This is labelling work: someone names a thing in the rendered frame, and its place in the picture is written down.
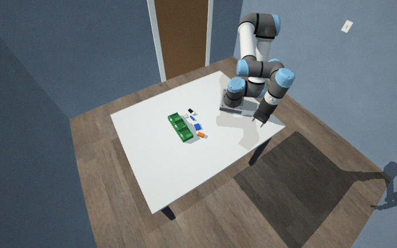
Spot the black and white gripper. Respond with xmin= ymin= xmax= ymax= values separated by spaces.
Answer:
xmin=252 ymin=90 xmax=282 ymax=127

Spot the green rack of bins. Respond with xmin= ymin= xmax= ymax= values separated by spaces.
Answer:
xmin=168 ymin=113 xmax=193 ymax=142

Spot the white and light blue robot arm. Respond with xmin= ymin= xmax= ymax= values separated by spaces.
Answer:
xmin=224 ymin=13 xmax=295 ymax=108

